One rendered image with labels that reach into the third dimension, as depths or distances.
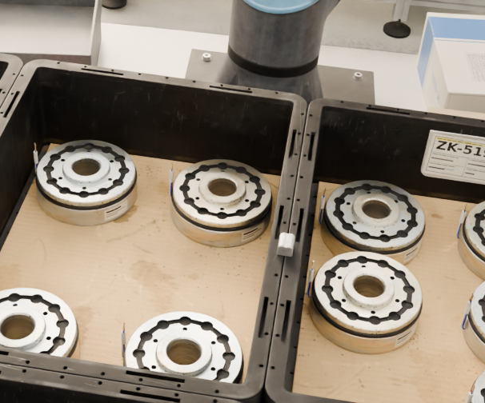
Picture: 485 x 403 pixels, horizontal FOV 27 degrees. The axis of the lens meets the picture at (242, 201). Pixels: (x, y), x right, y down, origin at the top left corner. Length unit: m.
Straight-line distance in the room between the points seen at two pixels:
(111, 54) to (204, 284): 0.61
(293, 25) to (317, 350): 0.44
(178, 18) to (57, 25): 1.48
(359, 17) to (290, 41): 1.82
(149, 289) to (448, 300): 0.29
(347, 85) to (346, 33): 1.54
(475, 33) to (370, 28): 1.52
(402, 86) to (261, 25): 0.36
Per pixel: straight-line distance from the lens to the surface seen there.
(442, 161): 1.08
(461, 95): 1.35
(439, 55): 1.41
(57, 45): 1.43
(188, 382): 0.77
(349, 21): 3.00
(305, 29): 1.22
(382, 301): 0.93
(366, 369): 0.92
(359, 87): 1.41
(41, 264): 1.00
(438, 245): 1.05
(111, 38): 1.55
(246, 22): 1.22
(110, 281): 0.97
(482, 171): 1.08
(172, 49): 1.52
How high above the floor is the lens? 1.53
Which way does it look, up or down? 42 degrees down
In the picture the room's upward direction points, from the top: 5 degrees clockwise
